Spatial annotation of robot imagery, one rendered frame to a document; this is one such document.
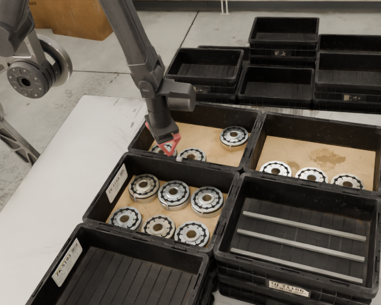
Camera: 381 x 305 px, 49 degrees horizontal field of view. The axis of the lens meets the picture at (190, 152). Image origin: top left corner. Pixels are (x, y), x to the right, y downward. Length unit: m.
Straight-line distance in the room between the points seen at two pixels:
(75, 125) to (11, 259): 0.69
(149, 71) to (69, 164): 0.89
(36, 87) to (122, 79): 2.06
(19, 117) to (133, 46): 2.58
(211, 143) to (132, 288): 0.60
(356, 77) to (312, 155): 1.06
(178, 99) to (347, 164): 0.67
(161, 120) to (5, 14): 0.43
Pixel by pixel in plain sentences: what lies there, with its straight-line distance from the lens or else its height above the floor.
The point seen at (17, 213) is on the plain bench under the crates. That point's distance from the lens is 1.70.
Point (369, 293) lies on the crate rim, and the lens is 1.08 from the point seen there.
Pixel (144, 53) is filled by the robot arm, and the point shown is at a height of 1.39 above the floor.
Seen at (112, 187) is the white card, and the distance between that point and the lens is 1.35.
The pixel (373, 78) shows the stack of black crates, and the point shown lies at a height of 0.49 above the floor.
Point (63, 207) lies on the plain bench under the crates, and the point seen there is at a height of 0.70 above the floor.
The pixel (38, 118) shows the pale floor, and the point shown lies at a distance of 3.37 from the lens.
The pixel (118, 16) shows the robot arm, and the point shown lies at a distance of 0.91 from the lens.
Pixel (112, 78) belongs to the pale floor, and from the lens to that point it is 3.54.
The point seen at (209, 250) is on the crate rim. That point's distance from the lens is 1.11.
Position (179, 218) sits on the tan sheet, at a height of 0.83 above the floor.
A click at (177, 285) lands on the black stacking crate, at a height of 0.83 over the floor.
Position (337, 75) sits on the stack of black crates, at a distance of 2.47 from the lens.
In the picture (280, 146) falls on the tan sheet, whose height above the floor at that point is 0.83.
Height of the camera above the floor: 1.86
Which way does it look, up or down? 44 degrees down
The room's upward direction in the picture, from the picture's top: 9 degrees counter-clockwise
